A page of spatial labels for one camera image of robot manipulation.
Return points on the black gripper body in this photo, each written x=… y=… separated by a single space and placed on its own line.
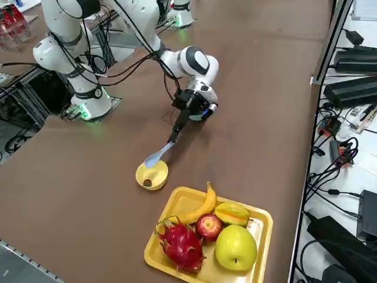
x=190 y=101

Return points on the light blue spoon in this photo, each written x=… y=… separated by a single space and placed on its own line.
x=153 y=160

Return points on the red strawberry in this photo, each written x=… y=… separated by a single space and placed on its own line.
x=147 y=182

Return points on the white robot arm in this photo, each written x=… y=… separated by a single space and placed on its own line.
x=194 y=62
x=181 y=13

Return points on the light blue bowl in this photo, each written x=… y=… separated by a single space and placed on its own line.
x=195 y=118

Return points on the yellow bowl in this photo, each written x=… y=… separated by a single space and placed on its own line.
x=160 y=177

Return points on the yellow tray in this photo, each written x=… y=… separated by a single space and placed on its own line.
x=176 y=203

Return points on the yellow banana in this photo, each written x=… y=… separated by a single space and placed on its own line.
x=203 y=206

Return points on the yellow starfruit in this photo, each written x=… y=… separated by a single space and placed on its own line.
x=232 y=213

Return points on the red apple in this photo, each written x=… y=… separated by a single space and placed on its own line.
x=209 y=227

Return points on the red dragon fruit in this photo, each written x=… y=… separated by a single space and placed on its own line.
x=182 y=244

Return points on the black controller box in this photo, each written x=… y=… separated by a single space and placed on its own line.
x=50 y=91

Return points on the green apple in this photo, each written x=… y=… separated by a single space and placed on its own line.
x=235 y=247

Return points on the black red electronic device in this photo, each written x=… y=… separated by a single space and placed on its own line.
x=330 y=126

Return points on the black adapter orange connectors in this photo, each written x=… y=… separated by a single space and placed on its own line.
x=335 y=150

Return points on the black ribbed power brick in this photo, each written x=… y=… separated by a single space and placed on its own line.
x=353 y=91

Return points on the small black plug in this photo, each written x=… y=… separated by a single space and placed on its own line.
x=333 y=192

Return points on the long black power brick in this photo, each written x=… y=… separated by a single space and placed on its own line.
x=359 y=63

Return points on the small circuit board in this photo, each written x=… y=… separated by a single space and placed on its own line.
x=363 y=118

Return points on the small black power adapter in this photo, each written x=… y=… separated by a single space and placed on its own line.
x=355 y=36

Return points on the large black power adapter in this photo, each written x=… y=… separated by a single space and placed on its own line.
x=332 y=236

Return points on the clear shelf red packets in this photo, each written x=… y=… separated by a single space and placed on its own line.
x=11 y=29

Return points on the black rounded device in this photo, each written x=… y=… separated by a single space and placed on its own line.
x=338 y=275

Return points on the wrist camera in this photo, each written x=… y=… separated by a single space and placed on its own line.
x=212 y=107

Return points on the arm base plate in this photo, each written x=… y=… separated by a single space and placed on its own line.
x=116 y=100

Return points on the white post foot bracket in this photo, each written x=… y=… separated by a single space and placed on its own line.
x=316 y=81

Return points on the aluminium camera post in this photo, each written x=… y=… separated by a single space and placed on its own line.
x=332 y=44

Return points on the aluminium frame rail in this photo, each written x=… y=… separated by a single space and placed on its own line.
x=17 y=253

